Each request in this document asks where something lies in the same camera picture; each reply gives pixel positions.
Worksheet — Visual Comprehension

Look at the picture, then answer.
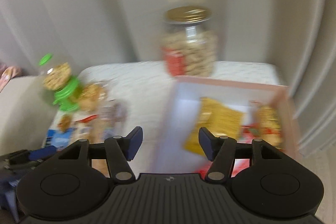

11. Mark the pink gift box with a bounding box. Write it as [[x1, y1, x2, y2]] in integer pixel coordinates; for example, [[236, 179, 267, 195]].
[[151, 76, 300, 173]]

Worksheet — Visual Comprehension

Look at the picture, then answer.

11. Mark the beige sofa armrest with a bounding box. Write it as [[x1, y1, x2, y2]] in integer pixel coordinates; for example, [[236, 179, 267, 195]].
[[1, 76, 58, 155]]

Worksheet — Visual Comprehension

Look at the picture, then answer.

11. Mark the glass peanut jar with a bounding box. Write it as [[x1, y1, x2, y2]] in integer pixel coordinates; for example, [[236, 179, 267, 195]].
[[161, 6, 218, 77]]

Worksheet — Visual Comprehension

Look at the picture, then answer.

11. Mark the beige pleated curtain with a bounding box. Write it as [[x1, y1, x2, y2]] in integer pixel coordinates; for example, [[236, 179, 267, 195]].
[[1, 0, 335, 155]]

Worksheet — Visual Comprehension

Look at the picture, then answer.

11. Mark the blue white snack bag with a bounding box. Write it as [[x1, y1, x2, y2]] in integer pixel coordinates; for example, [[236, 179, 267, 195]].
[[42, 127, 75, 150]]

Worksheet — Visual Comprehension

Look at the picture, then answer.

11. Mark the clear small bread packet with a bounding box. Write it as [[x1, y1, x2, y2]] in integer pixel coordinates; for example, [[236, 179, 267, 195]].
[[78, 83, 107, 112]]

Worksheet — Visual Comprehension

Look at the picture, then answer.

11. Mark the small fried twist packet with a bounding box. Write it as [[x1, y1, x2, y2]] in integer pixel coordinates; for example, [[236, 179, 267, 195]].
[[58, 114, 72, 133]]

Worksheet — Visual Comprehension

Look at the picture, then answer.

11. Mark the green candy dispenser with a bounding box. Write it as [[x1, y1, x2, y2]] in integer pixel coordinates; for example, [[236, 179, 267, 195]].
[[39, 53, 83, 112]]

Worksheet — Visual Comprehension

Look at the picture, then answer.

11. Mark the long wafer cracker packet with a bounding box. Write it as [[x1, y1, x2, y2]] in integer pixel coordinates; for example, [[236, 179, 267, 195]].
[[89, 100, 127, 177]]

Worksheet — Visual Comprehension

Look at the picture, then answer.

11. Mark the yellow snack bag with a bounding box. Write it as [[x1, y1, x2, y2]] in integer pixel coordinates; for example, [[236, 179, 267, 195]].
[[184, 97, 244, 156]]

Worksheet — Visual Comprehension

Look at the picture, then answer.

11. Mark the round rice cracker packet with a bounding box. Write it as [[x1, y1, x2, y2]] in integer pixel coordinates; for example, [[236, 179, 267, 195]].
[[255, 105, 283, 149]]

